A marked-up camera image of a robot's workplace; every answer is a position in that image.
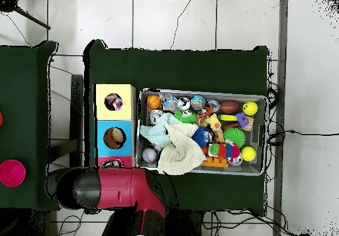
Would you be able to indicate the multicolour fuzzy caterpillar toy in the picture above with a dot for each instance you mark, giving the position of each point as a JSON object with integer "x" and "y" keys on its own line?
{"x": 225, "y": 151}

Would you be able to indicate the cream yellow cloth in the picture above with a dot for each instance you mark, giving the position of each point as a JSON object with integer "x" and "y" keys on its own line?
{"x": 180, "y": 151}

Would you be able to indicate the colourful polka dot cloth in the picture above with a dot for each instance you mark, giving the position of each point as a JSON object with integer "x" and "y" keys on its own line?
{"x": 111, "y": 163}
{"x": 114, "y": 103}

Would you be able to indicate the plain yellow ball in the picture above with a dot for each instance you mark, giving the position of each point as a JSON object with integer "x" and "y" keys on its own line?
{"x": 248, "y": 154}

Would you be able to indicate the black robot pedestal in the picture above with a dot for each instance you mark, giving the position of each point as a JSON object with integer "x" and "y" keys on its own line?
{"x": 188, "y": 225}

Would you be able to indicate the side table with green cloth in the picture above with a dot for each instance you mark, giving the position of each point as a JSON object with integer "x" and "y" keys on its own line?
{"x": 26, "y": 114}

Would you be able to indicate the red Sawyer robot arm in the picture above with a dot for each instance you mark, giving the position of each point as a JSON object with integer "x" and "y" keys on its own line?
{"x": 122, "y": 188}

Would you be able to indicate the black tripod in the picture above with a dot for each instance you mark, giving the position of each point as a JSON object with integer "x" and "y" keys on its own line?
{"x": 8, "y": 6}

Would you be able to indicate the green fuzzy toy with eyes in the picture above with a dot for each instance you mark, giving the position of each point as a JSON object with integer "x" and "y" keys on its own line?
{"x": 185, "y": 117}

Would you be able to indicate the wooden box with three holes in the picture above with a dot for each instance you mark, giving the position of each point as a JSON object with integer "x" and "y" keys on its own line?
{"x": 103, "y": 135}

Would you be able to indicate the yellow smiley ball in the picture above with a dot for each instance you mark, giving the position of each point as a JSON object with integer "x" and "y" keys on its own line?
{"x": 250, "y": 108}

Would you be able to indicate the globe print ball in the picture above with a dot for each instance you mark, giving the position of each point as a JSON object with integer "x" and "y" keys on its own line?
{"x": 198, "y": 102}

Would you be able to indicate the brown toy football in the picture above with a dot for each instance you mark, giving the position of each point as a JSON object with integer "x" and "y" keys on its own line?
{"x": 230, "y": 106}

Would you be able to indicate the mint green cloth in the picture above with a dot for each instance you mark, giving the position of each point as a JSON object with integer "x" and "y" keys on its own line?
{"x": 153, "y": 132}

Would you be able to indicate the green spiky ball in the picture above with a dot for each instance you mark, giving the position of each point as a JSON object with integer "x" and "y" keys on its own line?
{"x": 234, "y": 137}

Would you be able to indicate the clear mesh bin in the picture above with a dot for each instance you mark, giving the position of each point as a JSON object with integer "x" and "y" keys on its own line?
{"x": 259, "y": 167}

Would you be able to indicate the red disc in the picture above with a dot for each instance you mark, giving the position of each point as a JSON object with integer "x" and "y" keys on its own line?
{"x": 1, "y": 119}

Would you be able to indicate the small orange basketball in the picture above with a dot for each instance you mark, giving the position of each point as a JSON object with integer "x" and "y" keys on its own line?
{"x": 154, "y": 102}

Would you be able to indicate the pink disc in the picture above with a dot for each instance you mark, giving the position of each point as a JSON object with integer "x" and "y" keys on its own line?
{"x": 11, "y": 173}

